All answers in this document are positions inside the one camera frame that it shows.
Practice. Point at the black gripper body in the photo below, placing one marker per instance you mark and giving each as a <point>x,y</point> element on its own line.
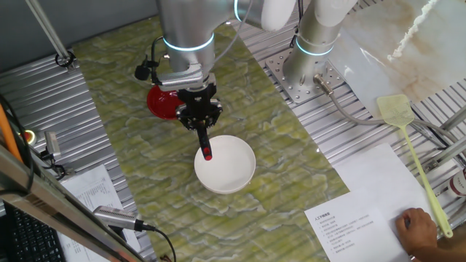
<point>198,98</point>

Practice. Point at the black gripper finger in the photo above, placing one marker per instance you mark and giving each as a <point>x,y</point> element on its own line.
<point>187,117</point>
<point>214,113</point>

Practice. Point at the black ladle with red tip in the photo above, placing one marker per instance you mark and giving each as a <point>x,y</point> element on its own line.
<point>205,145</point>

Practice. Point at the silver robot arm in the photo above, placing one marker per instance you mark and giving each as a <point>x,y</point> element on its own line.
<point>189,29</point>

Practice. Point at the person's bare forearm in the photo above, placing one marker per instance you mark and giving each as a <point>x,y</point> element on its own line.
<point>437,255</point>

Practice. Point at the red bowl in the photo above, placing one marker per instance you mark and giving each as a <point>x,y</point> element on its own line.
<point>160,105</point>

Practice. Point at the white bowl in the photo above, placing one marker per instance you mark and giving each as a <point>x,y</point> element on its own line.
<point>233,171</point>

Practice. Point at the person's bare hand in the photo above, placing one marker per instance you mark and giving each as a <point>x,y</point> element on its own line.
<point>416,229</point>

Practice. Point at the green marble pattern mat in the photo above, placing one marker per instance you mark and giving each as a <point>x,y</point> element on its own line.
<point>164,203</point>

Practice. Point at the paper with dense printed table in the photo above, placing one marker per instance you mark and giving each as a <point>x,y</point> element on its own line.
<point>91,189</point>

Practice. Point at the black rod base clamp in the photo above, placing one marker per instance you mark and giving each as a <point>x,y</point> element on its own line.
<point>65,60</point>

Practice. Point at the thin metal rod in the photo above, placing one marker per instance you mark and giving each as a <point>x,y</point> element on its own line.
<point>47,29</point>

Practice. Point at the blank white paper sheet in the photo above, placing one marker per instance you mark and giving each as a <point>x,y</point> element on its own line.
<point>382,174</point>

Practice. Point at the yellow-green fly swatter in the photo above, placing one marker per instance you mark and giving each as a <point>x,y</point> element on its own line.
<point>395,109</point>

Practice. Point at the orange pole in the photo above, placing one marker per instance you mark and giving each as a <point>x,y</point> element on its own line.
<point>7,134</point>

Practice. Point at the paper with short text list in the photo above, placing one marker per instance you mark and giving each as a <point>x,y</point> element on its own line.
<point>349,236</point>

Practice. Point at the black keyboard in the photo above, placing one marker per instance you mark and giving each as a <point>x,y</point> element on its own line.
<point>32,240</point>

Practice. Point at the beige marble pattern sheet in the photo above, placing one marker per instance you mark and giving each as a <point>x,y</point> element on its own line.
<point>429,65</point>

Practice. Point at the aluminium profile bar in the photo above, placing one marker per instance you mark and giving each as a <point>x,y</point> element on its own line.
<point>453,120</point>
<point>444,154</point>

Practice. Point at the red white can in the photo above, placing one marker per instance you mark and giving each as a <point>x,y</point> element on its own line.
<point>458,183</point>

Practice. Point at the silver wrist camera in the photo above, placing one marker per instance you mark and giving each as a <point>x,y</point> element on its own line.
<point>180,81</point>

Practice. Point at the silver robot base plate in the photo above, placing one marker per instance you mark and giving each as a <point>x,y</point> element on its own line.
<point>276,69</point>

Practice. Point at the silver finned camera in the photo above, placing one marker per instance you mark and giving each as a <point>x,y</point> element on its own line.
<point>116,217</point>

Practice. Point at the small grey camera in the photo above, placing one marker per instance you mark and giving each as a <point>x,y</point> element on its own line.
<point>52,143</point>

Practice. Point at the small camera mount clamp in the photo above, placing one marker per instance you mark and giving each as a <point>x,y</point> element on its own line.
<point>54,165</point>

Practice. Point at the aluminium frame bar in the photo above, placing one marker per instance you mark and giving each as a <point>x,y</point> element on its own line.
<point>36,189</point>

